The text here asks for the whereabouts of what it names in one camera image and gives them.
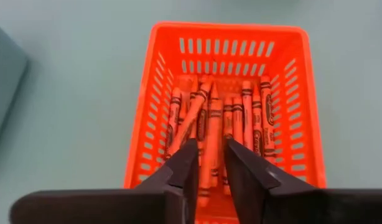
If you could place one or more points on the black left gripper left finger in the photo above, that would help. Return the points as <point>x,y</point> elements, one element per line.
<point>116,207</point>

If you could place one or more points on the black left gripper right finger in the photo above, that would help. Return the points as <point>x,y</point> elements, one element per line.
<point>303,207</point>

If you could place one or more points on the teal plastic bin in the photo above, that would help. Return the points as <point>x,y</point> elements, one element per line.
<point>7,87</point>

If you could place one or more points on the orange plastic basket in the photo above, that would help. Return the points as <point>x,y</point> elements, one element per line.
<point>228,34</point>

